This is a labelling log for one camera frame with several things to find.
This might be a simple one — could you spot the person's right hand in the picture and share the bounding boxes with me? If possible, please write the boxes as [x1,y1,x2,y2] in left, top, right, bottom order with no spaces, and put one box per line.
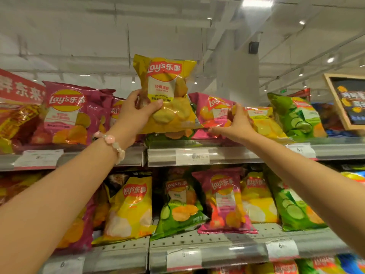
[208,103,259,147]

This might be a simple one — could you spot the person's left hand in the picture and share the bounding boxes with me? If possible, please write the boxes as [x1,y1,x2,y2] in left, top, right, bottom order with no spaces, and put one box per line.
[109,89,165,150]

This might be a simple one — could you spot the grey metal shelf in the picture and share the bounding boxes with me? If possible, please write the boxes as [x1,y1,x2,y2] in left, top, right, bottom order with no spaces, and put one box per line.
[0,137,365,172]
[37,222,352,274]

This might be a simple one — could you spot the blue potato chips bag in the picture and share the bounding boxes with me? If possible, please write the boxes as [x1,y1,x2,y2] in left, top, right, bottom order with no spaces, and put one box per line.
[341,170,365,183]
[338,253,365,274]

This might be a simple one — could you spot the person's right forearm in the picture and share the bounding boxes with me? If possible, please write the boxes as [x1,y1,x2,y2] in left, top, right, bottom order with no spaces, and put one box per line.
[245,133,365,259]

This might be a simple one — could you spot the person's left forearm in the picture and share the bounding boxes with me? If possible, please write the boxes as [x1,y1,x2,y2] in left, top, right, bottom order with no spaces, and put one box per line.
[0,139,124,274]

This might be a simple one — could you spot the white price tag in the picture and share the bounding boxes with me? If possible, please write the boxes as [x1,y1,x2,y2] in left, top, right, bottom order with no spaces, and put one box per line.
[286,143,317,161]
[166,248,203,272]
[13,149,64,170]
[175,148,211,166]
[265,239,300,261]
[42,256,86,274]

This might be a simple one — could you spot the red promotional sign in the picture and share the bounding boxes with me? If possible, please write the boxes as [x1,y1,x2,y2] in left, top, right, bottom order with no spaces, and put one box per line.
[288,88,311,102]

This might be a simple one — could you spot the red hanging banner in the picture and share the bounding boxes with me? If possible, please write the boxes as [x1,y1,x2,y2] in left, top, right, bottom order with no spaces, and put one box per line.
[0,68,47,105]

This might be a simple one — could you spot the wooden framed chalkboard sign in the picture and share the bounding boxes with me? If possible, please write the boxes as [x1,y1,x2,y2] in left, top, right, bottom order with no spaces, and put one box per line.
[324,73,365,131]

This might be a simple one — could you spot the ceiling light panel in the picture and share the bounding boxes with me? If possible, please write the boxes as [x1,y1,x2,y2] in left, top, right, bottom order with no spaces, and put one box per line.
[241,0,274,9]

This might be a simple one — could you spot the pink bead bracelet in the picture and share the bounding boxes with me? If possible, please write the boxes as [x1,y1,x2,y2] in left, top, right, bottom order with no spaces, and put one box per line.
[92,131,126,165]

